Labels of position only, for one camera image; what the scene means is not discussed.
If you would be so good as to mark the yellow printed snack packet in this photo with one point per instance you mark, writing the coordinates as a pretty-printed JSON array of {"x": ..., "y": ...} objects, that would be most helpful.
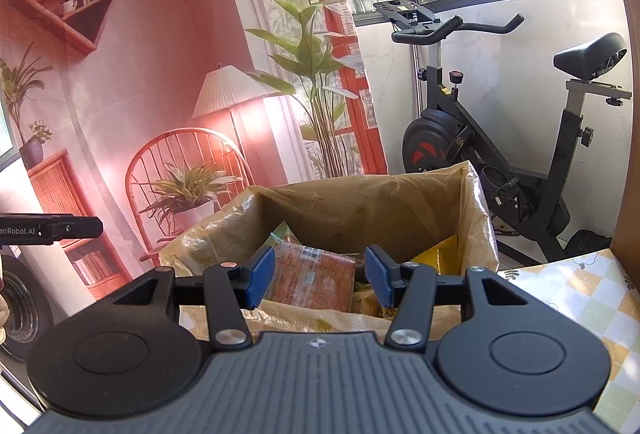
[{"x": 367, "y": 301}]

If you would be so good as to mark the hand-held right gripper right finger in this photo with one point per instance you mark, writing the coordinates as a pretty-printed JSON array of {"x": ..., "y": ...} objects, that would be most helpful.
[{"x": 377, "y": 279}]

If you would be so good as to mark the checkered floral tablecloth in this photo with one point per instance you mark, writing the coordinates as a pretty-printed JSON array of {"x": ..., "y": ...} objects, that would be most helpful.
[{"x": 590, "y": 294}]

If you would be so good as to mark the washing machine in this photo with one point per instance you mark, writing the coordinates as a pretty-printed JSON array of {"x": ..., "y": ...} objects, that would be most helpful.
[{"x": 20, "y": 304}]

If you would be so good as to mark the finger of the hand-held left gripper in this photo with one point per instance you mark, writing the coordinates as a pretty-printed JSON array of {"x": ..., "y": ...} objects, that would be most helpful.
[{"x": 75, "y": 228}]

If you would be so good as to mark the printed room backdrop cloth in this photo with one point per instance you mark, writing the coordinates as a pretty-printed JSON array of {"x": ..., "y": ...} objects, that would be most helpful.
[{"x": 150, "y": 63}]

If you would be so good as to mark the plain yellow snack packet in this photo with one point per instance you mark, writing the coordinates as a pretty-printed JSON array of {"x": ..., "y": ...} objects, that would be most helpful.
[{"x": 435, "y": 259}]

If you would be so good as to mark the green snack packet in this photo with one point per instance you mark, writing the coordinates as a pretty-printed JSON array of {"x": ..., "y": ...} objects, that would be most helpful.
[{"x": 285, "y": 234}]

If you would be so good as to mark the black exercise bike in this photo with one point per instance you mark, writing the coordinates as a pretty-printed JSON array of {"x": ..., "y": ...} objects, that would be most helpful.
[{"x": 450, "y": 138}]

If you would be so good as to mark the orange clear snack packet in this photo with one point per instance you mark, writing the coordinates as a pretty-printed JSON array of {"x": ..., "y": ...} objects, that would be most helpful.
[{"x": 315, "y": 279}]

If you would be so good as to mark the wooden board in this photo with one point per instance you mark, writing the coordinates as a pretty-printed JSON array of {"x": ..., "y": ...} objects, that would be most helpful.
[{"x": 631, "y": 194}]

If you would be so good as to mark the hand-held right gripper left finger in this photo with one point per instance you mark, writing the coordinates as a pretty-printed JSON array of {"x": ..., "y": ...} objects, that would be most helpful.
[{"x": 262, "y": 276}]

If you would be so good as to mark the cardboard box with plastic liner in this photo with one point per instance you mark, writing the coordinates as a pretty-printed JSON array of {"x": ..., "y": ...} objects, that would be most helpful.
[{"x": 350, "y": 209}]

